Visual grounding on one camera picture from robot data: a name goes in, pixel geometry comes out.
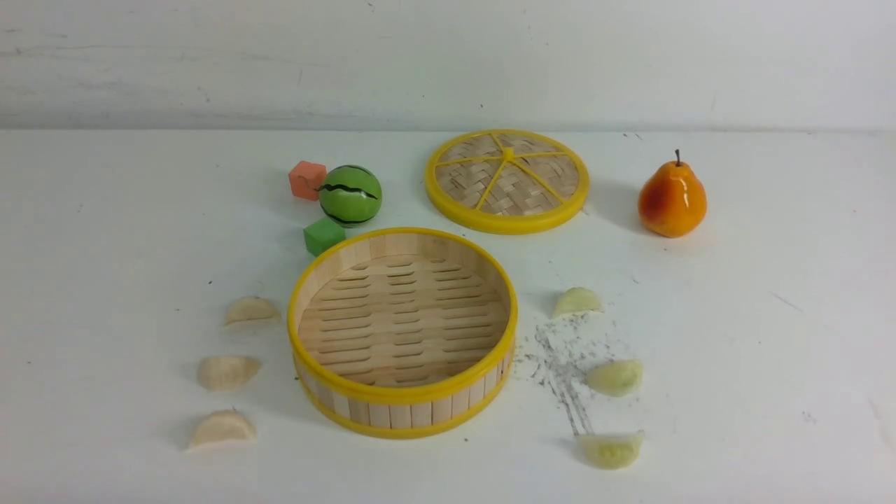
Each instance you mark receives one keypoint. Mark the green dumpling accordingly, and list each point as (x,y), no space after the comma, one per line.
(616,379)
(577,300)
(610,452)

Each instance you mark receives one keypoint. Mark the white dumpling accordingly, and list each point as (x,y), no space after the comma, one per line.
(225,373)
(224,425)
(251,309)

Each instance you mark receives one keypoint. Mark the yellow woven steamer lid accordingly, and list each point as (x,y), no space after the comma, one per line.
(506,181)

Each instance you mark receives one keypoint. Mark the yellow rimmed bamboo steamer tray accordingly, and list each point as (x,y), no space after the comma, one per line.
(404,332)

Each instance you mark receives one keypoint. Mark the green toy watermelon ball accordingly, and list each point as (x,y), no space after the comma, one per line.
(351,195)

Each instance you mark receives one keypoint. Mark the green foam cube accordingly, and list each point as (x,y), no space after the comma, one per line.
(322,235)

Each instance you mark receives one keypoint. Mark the orange foam cube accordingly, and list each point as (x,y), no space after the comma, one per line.
(306,178)

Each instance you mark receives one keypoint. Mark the orange toy pear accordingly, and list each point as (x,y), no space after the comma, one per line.
(673,201)

